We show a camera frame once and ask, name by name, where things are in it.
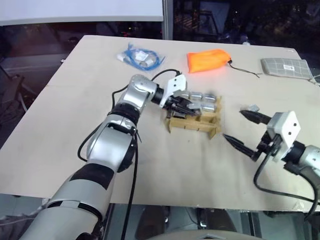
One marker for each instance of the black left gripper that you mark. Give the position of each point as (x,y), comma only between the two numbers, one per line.
(172,111)

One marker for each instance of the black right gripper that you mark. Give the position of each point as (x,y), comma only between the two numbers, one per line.
(268,145)

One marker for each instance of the small silver camera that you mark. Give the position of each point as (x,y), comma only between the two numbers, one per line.
(195,107)
(196,95)
(252,108)
(210,97)
(208,107)
(185,95)

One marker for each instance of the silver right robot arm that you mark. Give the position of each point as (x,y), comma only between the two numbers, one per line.
(310,156)

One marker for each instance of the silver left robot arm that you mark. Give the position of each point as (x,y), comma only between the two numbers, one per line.
(107,145)

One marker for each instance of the wooden rack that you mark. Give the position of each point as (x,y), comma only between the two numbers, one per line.
(197,123)

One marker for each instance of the grey checked packet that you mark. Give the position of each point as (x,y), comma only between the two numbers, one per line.
(285,67)

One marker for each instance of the grey metal pillar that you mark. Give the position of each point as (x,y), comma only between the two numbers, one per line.
(167,20)

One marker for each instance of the dark rounded shape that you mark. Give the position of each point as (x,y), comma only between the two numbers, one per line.
(152,222)

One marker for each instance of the white projection screen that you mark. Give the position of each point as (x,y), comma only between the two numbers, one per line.
(80,10)

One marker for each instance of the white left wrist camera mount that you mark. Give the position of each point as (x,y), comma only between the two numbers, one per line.
(175,86)

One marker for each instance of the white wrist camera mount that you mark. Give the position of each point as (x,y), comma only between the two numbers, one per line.
(175,86)
(285,127)

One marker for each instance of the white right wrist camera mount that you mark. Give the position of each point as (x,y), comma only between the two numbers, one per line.
(285,127)

